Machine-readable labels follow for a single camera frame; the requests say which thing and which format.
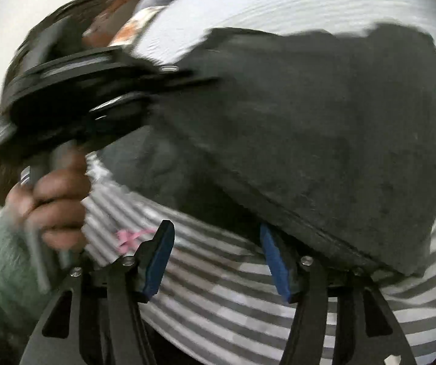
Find dark grey denim pants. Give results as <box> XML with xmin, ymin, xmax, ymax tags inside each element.
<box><xmin>98</xmin><ymin>24</ymin><xmax>436</xmax><ymax>276</ymax></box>

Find green sleeve forearm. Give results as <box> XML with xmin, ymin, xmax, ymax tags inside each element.
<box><xmin>0</xmin><ymin>214</ymin><xmax>53</xmax><ymax>356</ymax></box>

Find left hand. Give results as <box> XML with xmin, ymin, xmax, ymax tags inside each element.
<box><xmin>6</xmin><ymin>148</ymin><xmax>91</xmax><ymax>251</ymax></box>

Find pink ribbon tag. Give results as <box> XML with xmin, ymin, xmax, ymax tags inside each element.
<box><xmin>116</xmin><ymin>229</ymin><xmax>154</xmax><ymax>255</ymax></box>

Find floral white orange pillow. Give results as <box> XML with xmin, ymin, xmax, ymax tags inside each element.
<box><xmin>109</xmin><ymin>6</ymin><xmax>166</xmax><ymax>47</ymax></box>

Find grey white striped bed sheet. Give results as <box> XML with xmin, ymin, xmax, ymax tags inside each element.
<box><xmin>83</xmin><ymin>0</ymin><xmax>436</xmax><ymax>364</ymax></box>

